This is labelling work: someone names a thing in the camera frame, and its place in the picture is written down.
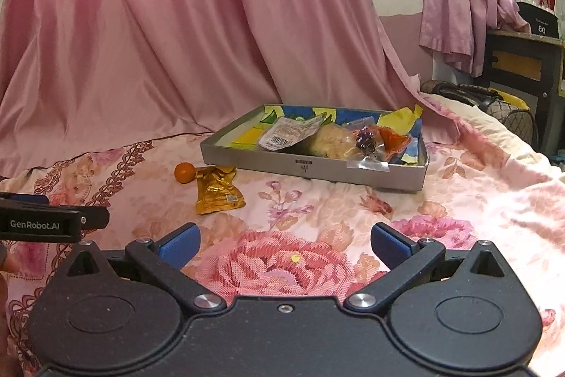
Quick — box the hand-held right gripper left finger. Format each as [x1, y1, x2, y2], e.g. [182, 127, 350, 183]
[65, 222, 227, 314]

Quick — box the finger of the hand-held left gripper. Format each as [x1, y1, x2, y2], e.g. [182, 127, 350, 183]
[0, 192, 48, 206]
[0, 204, 110, 244]

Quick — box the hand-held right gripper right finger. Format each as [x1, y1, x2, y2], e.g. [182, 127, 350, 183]
[343, 222, 513, 313]

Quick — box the grey tray box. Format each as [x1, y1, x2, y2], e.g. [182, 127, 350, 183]
[200, 104, 430, 194]

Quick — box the clear rice cracker packet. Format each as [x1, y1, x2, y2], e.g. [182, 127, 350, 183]
[309, 123, 359, 160]

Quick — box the clear barcode snack packet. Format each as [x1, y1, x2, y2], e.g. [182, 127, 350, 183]
[258, 116, 327, 152]

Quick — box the person's left hand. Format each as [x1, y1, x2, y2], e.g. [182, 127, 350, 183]
[0, 242, 22, 276]

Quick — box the gold pouch with orange cap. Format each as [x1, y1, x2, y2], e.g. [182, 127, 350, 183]
[173, 162, 246, 215]

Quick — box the floral blanket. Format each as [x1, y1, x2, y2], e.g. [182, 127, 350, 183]
[0, 92, 565, 377]

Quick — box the clear purple candy packet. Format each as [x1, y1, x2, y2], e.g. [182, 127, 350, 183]
[345, 125, 393, 173]

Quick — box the orange-red snack packet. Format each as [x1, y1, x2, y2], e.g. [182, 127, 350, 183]
[374, 125, 412, 159]

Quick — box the dark handbag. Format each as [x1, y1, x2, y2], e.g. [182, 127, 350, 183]
[419, 80, 533, 143]

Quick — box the dark wooden desk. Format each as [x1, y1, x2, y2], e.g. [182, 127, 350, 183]
[479, 28, 565, 154]

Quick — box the short pink curtain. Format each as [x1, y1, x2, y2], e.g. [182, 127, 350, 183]
[418, 0, 531, 76]

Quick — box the black box with label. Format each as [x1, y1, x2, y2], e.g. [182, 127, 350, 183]
[516, 1, 561, 39]

